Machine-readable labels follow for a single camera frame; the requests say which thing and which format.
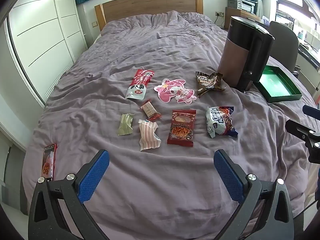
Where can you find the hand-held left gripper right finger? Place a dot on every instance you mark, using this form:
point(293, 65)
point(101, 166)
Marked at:
point(228, 177)

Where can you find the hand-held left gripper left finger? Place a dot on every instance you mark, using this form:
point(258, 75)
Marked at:
point(93, 175)

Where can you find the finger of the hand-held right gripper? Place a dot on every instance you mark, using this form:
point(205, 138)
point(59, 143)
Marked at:
point(311, 110)
point(300, 130)

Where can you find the green tray box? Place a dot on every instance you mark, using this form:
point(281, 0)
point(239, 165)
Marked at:
point(275, 85)

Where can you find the white and blue snack packet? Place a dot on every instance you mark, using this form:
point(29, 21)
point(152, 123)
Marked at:
point(220, 121)

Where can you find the green candy packet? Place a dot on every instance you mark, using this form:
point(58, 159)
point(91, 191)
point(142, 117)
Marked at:
point(125, 125)

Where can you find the pink striped snack packet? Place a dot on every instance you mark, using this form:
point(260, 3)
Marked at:
point(148, 137)

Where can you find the red noodle snack packet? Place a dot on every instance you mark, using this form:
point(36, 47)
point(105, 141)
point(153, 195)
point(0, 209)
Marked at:
point(181, 128)

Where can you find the small red candy packet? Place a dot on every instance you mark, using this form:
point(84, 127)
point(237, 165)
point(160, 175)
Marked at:
point(150, 110)

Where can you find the brown snack packet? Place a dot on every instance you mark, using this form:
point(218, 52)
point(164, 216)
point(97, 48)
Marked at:
point(207, 82)

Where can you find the red and white snack packet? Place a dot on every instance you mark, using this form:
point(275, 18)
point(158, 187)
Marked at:
point(140, 85)

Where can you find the pink cartoon snack packet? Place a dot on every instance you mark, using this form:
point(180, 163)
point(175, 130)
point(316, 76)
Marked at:
point(172, 91)

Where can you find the red packet at bed edge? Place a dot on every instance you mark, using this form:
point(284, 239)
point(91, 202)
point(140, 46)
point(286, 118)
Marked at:
point(48, 162)

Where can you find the white desk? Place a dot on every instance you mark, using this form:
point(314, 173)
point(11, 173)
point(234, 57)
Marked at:
point(308, 62)

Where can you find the grey office chair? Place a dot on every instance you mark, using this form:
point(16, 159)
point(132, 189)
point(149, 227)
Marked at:
point(285, 37)

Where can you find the black and brown trash can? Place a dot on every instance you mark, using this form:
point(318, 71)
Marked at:
point(235, 55)

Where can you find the wooden dresser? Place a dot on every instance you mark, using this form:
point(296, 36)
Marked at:
point(233, 15)

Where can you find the grey printer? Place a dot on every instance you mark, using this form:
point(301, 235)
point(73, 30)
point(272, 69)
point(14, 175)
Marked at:
point(241, 3)

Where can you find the purple bed blanket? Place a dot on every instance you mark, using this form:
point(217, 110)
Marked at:
point(150, 42)

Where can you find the white wardrobe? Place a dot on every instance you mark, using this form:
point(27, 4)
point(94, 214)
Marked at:
point(45, 30)

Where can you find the wooden headboard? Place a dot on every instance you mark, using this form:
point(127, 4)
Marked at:
point(150, 5)

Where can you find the wall power socket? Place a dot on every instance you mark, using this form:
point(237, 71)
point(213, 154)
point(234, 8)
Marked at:
point(219, 14)

